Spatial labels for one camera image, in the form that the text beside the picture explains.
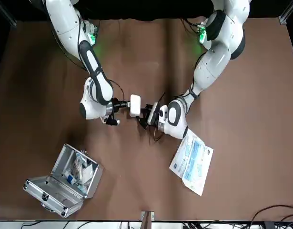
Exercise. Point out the silver aluminium case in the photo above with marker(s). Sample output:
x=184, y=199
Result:
x=60, y=200

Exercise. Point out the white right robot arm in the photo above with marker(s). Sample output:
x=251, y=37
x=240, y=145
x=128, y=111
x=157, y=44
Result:
x=67, y=26

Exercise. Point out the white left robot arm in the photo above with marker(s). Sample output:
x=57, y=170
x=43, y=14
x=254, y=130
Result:
x=215, y=64

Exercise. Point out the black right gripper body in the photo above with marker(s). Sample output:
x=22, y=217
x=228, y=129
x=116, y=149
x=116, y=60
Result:
x=117, y=105

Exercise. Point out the blue white small box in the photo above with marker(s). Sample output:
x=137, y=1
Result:
x=70, y=178

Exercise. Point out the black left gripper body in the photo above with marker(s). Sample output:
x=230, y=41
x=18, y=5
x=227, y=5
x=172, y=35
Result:
x=147, y=117

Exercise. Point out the small white medicine box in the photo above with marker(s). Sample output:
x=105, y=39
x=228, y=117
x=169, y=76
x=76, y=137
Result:
x=134, y=105

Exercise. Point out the white blue face mask packet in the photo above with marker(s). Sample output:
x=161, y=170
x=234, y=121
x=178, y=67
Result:
x=198, y=176
x=178, y=163

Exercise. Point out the aluminium frame post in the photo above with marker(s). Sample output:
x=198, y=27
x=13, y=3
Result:
x=147, y=219
x=4, y=12
x=288, y=12

